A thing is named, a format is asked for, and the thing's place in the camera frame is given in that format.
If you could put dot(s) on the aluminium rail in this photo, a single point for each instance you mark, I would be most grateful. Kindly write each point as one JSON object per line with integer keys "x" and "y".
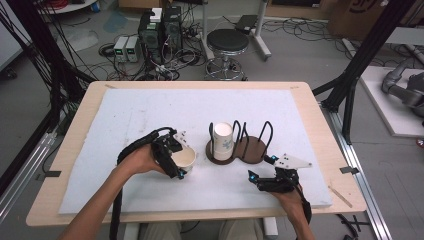
{"x": 30, "y": 166}
{"x": 363, "y": 196}

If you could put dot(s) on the white mat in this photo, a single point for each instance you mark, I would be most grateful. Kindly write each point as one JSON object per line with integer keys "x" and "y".
{"x": 150, "y": 110}

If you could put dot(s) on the stack of white cups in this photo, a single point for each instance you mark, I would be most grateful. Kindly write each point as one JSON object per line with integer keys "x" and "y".
{"x": 222, "y": 146}

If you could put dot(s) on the white power strip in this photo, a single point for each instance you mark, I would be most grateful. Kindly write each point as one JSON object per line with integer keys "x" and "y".
{"x": 163, "y": 70}

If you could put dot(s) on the black flat device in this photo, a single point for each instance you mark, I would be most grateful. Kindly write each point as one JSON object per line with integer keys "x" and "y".
{"x": 246, "y": 22}

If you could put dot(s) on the black round stool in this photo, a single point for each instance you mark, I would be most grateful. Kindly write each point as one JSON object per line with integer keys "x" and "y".
{"x": 227, "y": 40}

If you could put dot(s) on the black computer tower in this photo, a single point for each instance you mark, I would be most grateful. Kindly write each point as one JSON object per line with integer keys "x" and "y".
{"x": 172, "y": 30}
{"x": 150, "y": 40}

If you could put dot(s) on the white paper cup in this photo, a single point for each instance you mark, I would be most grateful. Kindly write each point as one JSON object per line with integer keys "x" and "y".
{"x": 185, "y": 158}

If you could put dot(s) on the white stand frame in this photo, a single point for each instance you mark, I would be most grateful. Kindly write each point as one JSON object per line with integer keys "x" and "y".
{"x": 261, "y": 43}

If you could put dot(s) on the person's left hand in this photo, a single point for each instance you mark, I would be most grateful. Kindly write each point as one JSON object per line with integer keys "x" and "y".
{"x": 143, "y": 161}

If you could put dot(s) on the black metal frame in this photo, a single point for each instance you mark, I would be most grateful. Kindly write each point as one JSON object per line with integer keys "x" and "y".
{"x": 43, "y": 50}
{"x": 366, "y": 43}

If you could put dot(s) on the person's right leg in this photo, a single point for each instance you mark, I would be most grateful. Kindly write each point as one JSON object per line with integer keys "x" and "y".
{"x": 240, "y": 231}

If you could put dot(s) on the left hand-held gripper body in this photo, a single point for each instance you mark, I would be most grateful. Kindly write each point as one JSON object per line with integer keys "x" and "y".
{"x": 163, "y": 150}

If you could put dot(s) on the white table leg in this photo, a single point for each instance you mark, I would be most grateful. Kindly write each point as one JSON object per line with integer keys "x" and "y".
{"x": 270, "y": 228}
{"x": 131, "y": 233}

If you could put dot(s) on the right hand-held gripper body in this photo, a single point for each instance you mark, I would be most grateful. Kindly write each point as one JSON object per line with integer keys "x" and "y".
{"x": 283, "y": 183}

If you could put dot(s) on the wooden stick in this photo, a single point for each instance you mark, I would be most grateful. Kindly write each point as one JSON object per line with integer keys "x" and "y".
{"x": 340, "y": 196}

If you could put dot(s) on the person's right hand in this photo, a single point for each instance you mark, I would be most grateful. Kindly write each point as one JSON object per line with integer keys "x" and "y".
{"x": 293, "y": 203}

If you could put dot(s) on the white box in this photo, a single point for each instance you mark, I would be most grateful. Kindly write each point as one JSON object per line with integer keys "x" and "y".
{"x": 156, "y": 15}

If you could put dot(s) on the person's leg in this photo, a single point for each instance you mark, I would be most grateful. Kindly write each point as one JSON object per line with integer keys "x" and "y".
{"x": 240, "y": 231}
{"x": 160, "y": 233}

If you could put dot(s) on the grey power supply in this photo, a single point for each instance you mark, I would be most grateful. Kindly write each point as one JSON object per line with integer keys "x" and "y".
{"x": 133, "y": 48}
{"x": 120, "y": 50}

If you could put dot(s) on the person's left leg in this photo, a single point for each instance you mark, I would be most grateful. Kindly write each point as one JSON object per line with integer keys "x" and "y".
{"x": 160, "y": 233}

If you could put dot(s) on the white round table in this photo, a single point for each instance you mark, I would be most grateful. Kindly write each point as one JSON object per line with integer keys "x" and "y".
{"x": 73, "y": 7}

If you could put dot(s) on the white platform board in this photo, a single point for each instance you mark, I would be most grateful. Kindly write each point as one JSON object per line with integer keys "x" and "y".
{"x": 390, "y": 113}

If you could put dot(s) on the black tape piece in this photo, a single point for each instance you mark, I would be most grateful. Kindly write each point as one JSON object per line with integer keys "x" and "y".
{"x": 349, "y": 170}
{"x": 53, "y": 173}

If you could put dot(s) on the cardboard box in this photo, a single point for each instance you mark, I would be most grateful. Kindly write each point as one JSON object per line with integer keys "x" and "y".
{"x": 346, "y": 20}

